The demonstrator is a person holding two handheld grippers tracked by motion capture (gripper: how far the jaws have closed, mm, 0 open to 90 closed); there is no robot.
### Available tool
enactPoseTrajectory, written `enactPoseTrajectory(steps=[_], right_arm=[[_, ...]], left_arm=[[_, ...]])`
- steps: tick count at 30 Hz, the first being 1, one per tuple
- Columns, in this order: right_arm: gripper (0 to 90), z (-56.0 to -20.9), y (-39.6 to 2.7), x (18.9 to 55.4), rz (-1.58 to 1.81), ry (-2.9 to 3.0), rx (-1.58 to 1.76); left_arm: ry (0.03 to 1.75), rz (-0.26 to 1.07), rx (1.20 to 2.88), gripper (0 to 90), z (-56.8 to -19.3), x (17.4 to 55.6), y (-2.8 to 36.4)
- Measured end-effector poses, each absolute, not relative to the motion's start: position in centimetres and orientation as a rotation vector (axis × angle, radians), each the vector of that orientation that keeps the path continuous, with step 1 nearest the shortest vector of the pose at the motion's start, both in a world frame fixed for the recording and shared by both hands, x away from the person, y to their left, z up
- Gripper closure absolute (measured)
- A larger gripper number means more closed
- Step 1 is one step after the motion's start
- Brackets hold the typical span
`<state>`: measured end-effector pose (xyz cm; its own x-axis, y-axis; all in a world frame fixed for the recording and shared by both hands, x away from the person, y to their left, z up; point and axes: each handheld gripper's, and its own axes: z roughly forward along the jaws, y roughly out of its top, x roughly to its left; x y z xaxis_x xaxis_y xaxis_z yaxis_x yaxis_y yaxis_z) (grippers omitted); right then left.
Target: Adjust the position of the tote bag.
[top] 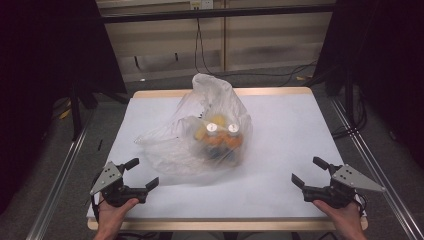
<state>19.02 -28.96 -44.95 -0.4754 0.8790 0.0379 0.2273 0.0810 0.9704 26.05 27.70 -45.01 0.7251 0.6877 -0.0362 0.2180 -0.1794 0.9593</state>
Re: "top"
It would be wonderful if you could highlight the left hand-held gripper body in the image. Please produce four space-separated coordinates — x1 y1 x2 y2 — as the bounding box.
89 161 148 208

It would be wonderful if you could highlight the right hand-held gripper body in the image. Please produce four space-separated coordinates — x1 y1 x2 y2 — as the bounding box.
302 163 387 210

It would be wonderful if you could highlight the clear plastic bag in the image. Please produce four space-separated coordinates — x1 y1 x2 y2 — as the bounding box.
134 72 254 187

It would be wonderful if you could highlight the milk tea bottle orange label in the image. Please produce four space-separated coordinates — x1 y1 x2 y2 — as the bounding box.
199 122 228 165
223 122 246 167

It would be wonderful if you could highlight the person's left hand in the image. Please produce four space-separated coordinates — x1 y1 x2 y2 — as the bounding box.
97 197 141 234

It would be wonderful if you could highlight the person's right hand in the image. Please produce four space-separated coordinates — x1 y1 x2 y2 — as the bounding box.
312 199 364 234

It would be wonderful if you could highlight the black metal stand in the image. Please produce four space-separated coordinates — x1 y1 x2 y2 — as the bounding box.
69 81 84 142
343 64 355 128

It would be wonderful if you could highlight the black curtain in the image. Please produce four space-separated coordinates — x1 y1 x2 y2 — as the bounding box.
312 0 424 169
0 0 128 215

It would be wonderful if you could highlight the black horizontal bar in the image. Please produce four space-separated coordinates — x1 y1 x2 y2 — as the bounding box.
99 3 335 25

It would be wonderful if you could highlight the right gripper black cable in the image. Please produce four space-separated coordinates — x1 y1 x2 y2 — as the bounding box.
353 190 368 218

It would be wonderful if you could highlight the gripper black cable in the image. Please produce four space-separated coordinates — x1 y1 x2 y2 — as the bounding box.
90 171 102 224
353 190 368 218

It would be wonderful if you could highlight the aluminium floor rail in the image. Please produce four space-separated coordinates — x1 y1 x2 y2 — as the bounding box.
25 111 95 240
329 95 424 240

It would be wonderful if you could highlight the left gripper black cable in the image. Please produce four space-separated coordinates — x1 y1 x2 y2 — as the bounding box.
90 171 102 224

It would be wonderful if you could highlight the black floor cable bundle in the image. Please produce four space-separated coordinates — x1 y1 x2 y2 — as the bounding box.
331 84 369 140

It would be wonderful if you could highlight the black hanging cable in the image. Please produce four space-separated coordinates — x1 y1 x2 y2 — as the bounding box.
193 17 319 88

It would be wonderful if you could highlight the white wall outlet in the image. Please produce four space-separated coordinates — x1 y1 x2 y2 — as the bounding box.
189 0 215 11

